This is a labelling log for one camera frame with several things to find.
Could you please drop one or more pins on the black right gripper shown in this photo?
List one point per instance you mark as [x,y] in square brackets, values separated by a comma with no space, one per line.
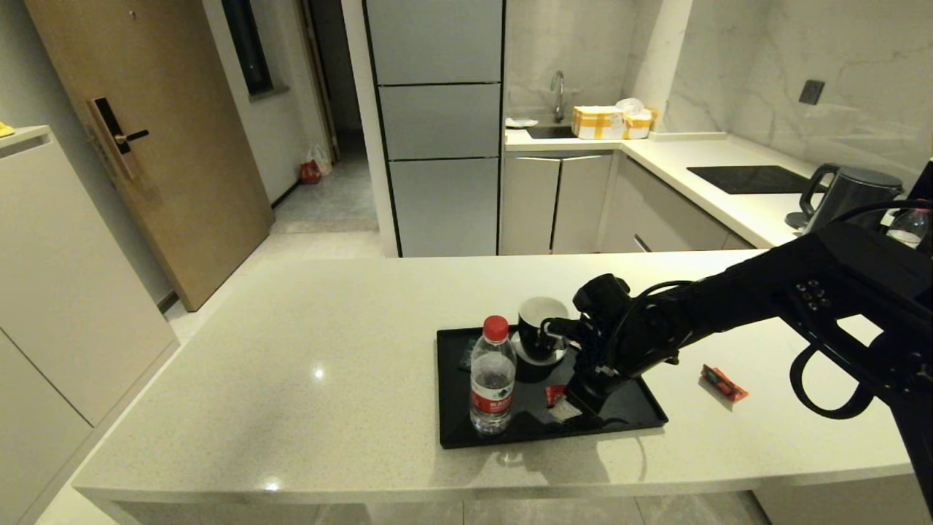
[601,379]

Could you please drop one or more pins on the red sachet with black circle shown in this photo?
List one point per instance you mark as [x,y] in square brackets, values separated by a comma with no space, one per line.
[554,394]

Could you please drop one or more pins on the red sachet dark end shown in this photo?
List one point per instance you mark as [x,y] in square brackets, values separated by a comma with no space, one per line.
[724,383]

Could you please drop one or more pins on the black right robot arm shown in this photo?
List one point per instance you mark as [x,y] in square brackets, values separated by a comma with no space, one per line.
[838,277]

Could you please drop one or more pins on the clear water bottle red cap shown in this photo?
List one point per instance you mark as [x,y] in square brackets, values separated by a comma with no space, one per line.
[907,230]
[492,386]

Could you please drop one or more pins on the black electric kettle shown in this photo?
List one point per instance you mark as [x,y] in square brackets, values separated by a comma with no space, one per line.
[853,193]

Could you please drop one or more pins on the black rectangular serving tray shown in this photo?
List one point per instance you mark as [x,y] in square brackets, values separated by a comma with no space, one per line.
[525,430]

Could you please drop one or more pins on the round white coaster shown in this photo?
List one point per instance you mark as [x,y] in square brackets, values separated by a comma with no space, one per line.
[516,350]

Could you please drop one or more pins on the black mug white inside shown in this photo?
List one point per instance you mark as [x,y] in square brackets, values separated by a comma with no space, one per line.
[532,321]

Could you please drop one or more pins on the grey kitchen base cabinet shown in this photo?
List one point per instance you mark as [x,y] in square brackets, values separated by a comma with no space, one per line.
[554,204]

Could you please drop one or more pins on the dark kitchen sink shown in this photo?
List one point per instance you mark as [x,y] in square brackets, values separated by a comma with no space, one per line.
[550,133]

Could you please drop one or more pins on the white box with yellow tape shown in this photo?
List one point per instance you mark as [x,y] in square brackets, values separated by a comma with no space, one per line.
[598,123]

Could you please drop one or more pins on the white cloth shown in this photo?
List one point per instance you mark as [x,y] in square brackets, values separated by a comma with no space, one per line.
[520,122]

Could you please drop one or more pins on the small yellow taped box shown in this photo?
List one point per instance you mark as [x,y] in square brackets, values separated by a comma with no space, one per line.
[640,127]

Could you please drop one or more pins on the black induction cooktop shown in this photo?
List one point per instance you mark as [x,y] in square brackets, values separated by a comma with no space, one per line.
[754,180]

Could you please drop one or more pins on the crumpled white plastic bag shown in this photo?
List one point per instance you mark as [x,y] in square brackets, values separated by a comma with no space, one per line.
[630,106]

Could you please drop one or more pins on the tall grey refrigerator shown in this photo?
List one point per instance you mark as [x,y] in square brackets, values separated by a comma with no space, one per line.
[441,124]

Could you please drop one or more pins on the chrome sink faucet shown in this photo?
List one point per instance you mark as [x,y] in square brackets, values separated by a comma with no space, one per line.
[558,93]

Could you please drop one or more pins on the red bag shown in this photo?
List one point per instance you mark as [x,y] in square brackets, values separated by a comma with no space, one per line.
[310,173]

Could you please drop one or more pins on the brown wooden door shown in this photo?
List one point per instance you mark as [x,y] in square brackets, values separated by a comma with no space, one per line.
[168,146]

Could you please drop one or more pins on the dark window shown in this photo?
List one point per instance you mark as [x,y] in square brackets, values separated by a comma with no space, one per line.
[248,44]

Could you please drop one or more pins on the white storage cabinet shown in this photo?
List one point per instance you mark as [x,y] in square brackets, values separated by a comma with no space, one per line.
[65,292]

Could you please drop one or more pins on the yellow object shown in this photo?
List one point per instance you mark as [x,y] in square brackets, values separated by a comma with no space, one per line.
[6,130]

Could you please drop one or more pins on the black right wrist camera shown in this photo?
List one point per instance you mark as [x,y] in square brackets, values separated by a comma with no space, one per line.
[601,295]

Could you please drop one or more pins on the dark wall socket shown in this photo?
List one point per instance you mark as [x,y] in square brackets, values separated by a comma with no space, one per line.
[811,92]

